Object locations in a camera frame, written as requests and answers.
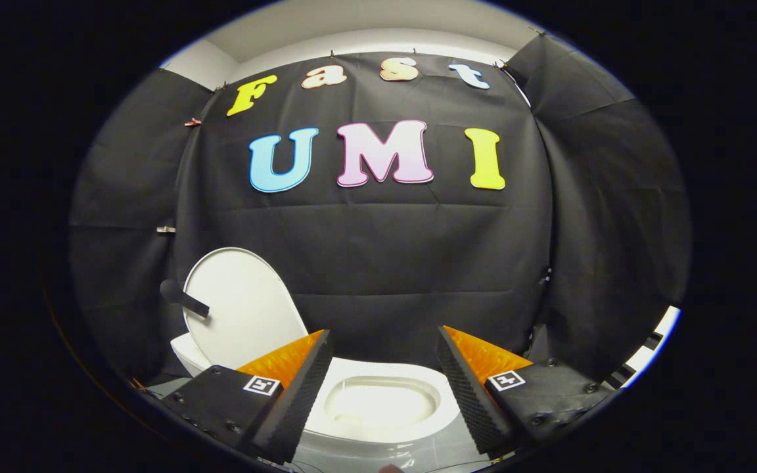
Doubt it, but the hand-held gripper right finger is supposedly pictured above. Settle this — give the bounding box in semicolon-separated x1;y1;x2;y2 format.
434;325;611;459

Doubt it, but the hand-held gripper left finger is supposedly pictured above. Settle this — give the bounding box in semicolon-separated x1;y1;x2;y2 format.
157;329;334;466

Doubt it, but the white toilet lid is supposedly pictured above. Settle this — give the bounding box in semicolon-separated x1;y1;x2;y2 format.
183;247;309;370

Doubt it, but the white toilet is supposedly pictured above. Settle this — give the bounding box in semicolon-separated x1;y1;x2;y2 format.
170;332;484;472

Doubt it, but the round black lid tag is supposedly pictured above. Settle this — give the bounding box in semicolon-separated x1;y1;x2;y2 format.
160;279;211;319

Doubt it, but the black backdrop cloth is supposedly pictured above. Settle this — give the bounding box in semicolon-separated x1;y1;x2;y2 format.
68;33;693;388

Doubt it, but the black and white striped panel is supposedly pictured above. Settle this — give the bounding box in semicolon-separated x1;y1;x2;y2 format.
605;305;681;388

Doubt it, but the white toilet seat ring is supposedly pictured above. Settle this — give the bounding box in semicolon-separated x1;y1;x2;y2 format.
303;358;465;445

